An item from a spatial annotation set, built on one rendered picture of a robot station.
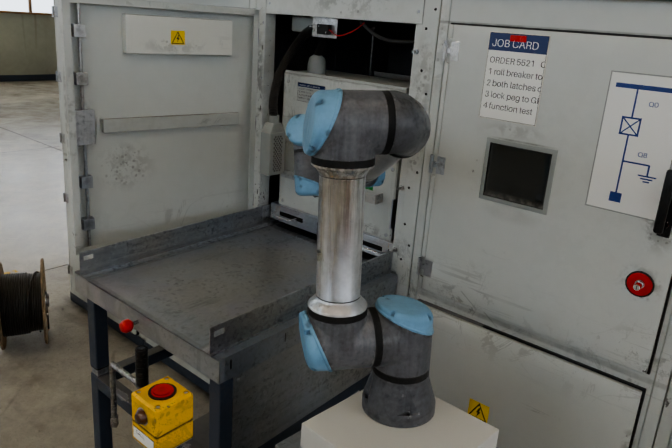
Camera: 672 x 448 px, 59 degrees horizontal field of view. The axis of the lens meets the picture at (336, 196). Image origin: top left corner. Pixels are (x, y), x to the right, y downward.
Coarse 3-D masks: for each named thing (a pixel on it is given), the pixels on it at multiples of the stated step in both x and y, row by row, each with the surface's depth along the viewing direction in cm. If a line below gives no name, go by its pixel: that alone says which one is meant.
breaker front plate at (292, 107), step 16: (288, 80) 199; (304, 80) 195; (320, 80) 190; (336, 80) 186; (288, 96) 200; (288, 112) 202; (304, 112) 197; (288, 144) 204; (288, 160) 206; (288, 192) 208; (368, 192) 186; (384, 192) 182; (304, 208) 205; (368, 208) 187; (384, 208) 183; (368, 224) 188; (384, 224) 184
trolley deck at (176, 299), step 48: (240, 240) 197; (288, 240) 200; (96, 288) 158; (144, 288) 158; (192, 288) 160; (240, 288) 162; (288, 288) 164; (384, 288) 174; (192, 336) 137; (288, 336) 144
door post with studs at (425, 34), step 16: (432, 0) 155; (432, 16) 156; (416, 32) 160; (432, 32) 157; (416, 48) 161; (432, 48) 158; (416, 64) 162; (432, 64) 159; (416, 80) 163; (416, 96) 164; (416, 160) 167; (400, 176) 172; (416, 176) 168; (400, 192) 173; (416, 192) 169; (400, 208) 174; (416, 208) 170; (400, 224) 175; (400, 240) 176; (400, 256) 177; (400, 272) 178; (400, 288) 179
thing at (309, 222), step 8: (272, 208) 213; (280, 208) 211; (288, 208) 208; (272, 216) 214; (280, 216) 211; (288, 216) 209; (296, 216) 206; (304, 216) 204; (312, 216) 201; (296, 224) 207; (304, 224) 204; (312, 224) 202; (312, 232) 203; (368, 240) 187; (376, 240) 185; (384, 240) 184; (376, 248) 186; (392, 248) 182
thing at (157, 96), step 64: (64, 0) 158; (128, 0) 168; (64, 64) 162; (128, 64) 176; (192, 64) 189; (256, 64) 201; (128, 128) 179; (192, 128) 195; (128, 192) 186; (192, 192) 201
